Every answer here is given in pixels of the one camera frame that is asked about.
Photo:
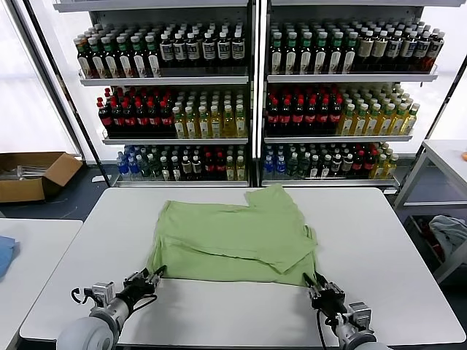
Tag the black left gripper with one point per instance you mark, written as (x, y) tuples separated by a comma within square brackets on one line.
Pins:
[(138, 291)]

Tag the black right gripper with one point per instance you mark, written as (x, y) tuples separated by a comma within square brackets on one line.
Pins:
[(330, 300)]

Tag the green polo shirt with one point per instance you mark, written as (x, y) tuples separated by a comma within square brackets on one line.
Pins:
[(233, 237)]

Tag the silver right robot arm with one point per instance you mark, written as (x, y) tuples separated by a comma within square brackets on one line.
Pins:
[(350, 339)]

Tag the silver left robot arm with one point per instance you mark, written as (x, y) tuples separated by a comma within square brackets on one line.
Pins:
[(91, 331)]

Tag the dark green drink bottle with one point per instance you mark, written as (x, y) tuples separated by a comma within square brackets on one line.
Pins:
[(292, 167), (314, 168), (144, 167), (154, 167), (303, 167), (165, 170), (176, 170), (325, 167)]

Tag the small white floor object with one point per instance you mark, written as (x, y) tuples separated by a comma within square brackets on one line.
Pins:
[(97, 179)]

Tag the blue drink bottle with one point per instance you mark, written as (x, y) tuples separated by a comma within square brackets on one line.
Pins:
[(269, 167), (133, 167), (123, 166), (280, 167)]

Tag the white side table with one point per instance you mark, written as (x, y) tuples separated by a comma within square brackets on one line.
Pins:
[(36, 255)]

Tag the white label dark bottle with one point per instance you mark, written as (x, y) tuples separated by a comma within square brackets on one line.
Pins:
[(209, 51), (192, 51), (237, 50), (179, 51), (166, 51), (347, 164), (197, 168), (223, 51), (336, 164), (187, 168)]

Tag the red cap cola bottle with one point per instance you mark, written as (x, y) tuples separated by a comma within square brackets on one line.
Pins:
[(273, 118), (166, 122), (358, 166), (117, 122), (220, 167), (335, 118), (298, 118), (106, 122), (369, 165), (129, 122), (141, 122), (311, 118), (208, 167), (285, 118), (153, 122), (323, 118)]

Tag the black slanted pole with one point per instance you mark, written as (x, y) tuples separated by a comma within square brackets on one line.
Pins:
[(438, 116), (98, 162)]

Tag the yellow tea bottle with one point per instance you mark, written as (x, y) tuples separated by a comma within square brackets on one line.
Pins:
[(203, 125), (240, 170), (373, 122), (390, 167), (379, 168), (178, 125), (190, 125), (230, 170), (386, 122), (398, 122), (410, 120), (360, 122), (240, 125), (216, 125), (228, 125), (347, 122)]

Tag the grey white cloth pile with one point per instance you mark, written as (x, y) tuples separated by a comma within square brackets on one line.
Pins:
[(447, 228)]

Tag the blue folded cloth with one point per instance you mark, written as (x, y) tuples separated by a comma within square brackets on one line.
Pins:
[(5, 255)]

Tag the brown cardboard box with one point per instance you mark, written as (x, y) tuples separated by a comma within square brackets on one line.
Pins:
[(22, 191)]

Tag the metal parts bundle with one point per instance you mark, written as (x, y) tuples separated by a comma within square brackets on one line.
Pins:
[(25, 171)]

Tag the grey shelf unit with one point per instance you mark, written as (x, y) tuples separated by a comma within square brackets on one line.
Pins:
[(346, 77), (164, 81)]

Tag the dark window mullion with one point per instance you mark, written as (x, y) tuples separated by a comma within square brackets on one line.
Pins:
[(50, 84)]

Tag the green cap tea bottle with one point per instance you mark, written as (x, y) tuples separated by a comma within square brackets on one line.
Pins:
[(321, 58), (290, 58), (335, 58), (97, 62), (349, 57), (125, 61), (84, 62), (153, 60), (139, 60), (306, 58), (110, 61), (276, 58)]

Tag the beige label dark bottle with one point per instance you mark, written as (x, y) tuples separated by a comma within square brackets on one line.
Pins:
[(379, 49), (365, 49)]

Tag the blue label dark bottle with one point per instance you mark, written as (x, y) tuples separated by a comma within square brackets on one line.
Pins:
[(420, 50), (407, 49), (394, 49)]

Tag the red tea bottle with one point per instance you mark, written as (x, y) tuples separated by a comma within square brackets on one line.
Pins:
[(434, 53)]

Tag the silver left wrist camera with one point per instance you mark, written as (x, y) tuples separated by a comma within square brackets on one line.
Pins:
[(103, 291)]

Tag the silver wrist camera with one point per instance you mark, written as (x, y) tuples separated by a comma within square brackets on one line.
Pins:
[(361, 313), (103, 291)]

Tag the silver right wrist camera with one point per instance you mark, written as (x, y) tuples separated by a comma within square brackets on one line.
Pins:
[(361, 313)]

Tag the white metal-frame table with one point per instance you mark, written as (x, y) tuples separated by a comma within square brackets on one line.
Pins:
[(448, 153)]

